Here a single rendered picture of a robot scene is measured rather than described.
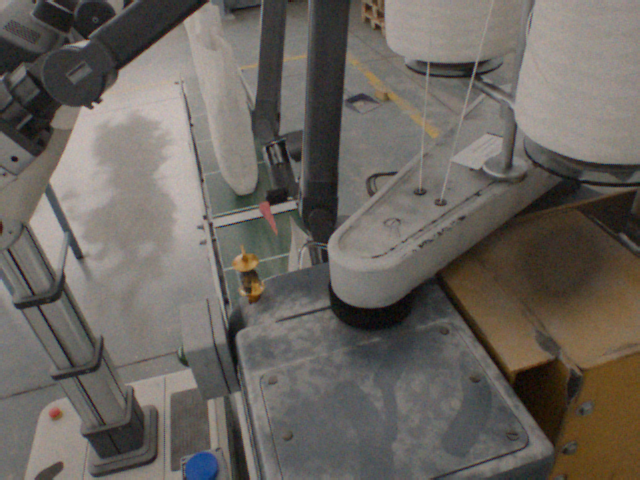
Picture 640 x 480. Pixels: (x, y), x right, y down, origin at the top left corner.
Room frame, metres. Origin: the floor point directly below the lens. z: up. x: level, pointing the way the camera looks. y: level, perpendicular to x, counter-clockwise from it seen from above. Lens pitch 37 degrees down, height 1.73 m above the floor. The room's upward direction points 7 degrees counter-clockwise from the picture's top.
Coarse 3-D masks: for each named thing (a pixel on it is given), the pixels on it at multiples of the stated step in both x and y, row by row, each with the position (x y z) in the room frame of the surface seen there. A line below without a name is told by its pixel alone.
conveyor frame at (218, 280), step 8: (208, 224) 1.95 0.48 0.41; (208, 232) 1.88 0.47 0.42; (208, 240) 1.82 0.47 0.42; (208, 248) 1.76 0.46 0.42; (216, 264) 1.68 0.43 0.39; (216, 272) 1.60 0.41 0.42; (224, 272) 1.65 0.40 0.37; (216, 280) 1.55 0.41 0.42; (224, 280) 1.68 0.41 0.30; (216, 288) 1.50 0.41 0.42; (224, 304) 1.46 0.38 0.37; (224, 312) 1.37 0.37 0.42; (240, 392) 1.01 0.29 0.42; (240, 400) 0.98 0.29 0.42; (240, 408) 0.95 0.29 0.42; (240, 416) 0.92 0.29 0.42; (240, 424) 0.90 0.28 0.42; (248, 424) 0.93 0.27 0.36; (248, 432) 0.87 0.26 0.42; (248, 440) 0.84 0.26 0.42; (248, 448) 0.82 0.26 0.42; (248, 456) 0.79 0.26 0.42; (248, 464) 0.77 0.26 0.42; (256, 464) 0.81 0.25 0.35; (256, 472) 0.74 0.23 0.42
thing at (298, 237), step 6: (294, 222) 0.99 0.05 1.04; (294, 228) 0.99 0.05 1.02; (294, 234) 1.00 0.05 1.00; (300, 234) 0.96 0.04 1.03; (294, 240) 1.01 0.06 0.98; (300, 240) 0.96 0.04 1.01; (294, 246) 0.94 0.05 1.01; (300, 246) 0.96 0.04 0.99; (294, 252) 0.92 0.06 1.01; (306, 252) 0.94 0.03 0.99; (294, 258) 0.91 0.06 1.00; (306, 258) 0.94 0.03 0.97; (288, 264) 0.84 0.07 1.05; (294, 264) 0.90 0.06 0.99; (306, 264) 0.95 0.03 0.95; (288, 270) 0.82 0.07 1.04; (294, 270) 0.89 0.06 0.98
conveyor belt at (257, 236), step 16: (240, 224) 1.97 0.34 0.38; (256, 224) 1.95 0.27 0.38; (288, 224) 1.92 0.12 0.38; (224, 240) 1.86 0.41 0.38; (240, 240) 1.85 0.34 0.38; (256, 240) 1.83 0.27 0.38; (272, 240) 1.82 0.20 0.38; (288, 240) 1.81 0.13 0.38; (224, 256) 1.75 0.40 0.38; (272, 256) 1.71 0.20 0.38; (288, 256) 1.70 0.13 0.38; (272, 272) 1.60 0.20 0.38
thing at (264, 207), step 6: (270, 198) 1.04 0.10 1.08; (276, 198) 1.04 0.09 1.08; (282, 198) 1.05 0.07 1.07; (258, 204) 1.01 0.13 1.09; (264, 204) 0.99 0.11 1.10; (270, 204) 1.04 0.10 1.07; (276, 204) 1.05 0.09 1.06; (264, 210) 0.99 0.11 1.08; (264, 216) 1.02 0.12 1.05; (270, 216) 0.98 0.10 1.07; (270, 222) 0.99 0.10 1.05; (276, 234) 0.97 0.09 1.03
